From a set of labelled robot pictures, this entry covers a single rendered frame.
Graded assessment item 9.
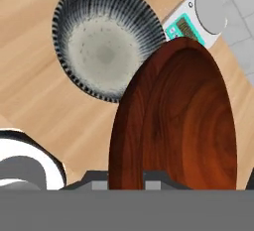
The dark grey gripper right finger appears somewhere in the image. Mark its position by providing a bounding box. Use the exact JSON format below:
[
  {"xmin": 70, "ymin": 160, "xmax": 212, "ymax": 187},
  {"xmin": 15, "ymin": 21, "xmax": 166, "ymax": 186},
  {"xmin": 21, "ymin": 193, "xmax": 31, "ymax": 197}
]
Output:
[{"xmin": 143, "ymin": 170, "xmax": 193, "ymax": 191}]

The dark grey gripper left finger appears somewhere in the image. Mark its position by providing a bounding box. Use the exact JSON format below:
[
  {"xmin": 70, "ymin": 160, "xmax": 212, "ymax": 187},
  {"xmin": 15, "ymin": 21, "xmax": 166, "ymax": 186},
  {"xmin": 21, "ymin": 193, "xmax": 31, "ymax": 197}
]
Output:
[{"xmin": 60, "ymin": 170, "xmax": 110, "ymax": 191}]

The brown wooden bowl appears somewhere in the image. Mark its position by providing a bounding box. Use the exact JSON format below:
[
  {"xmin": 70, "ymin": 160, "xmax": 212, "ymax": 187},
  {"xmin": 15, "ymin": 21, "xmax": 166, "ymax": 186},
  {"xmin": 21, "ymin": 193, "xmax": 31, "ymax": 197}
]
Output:
[{"xmin": 107, "ymin": 36, "xmax": 239, "ymax": 191}]

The black and white striped bowl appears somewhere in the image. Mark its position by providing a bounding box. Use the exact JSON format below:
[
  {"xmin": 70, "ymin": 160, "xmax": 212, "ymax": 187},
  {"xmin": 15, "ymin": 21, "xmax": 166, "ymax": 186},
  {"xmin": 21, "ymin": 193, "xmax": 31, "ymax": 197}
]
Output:
[{"xmin": 51, "ymin": 0, "xmax": 167, "ymax": 104}]

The white and black round cup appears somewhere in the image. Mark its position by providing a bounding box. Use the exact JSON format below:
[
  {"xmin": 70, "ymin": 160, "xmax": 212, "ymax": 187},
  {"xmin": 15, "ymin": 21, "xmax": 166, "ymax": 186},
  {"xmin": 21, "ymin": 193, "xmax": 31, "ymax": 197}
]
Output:
[{"xmin": 0, "ymin": 127, "xmax": 67, "ymax": 191}]

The white and teal kitchen scale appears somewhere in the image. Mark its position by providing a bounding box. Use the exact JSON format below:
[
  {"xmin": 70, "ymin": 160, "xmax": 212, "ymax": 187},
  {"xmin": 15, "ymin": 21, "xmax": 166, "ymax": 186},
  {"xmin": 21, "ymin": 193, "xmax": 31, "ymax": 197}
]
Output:
[{"xmin": 161, "ymin": 0, "xmax": 229, "ymax": 50}]

